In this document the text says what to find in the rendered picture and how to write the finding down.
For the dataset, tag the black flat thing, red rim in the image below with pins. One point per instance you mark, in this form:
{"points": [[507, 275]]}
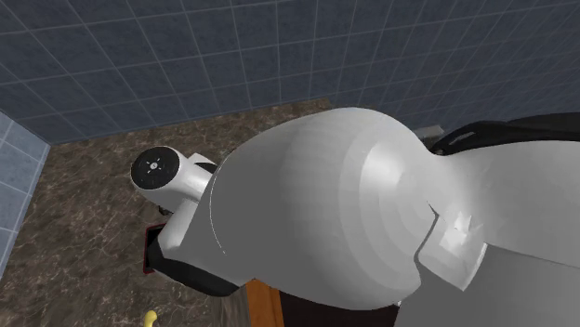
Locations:
{"points": [[153, 235]]}

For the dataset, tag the yellow curved thing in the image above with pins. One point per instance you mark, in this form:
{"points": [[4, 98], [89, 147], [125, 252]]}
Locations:
{"points": [[150, 319]]}

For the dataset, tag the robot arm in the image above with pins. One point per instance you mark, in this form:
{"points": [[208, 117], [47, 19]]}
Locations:
{"points": [[317, 204]]}

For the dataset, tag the grey flat block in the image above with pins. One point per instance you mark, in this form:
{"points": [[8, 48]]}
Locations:
{"points": [[428, 132]]}

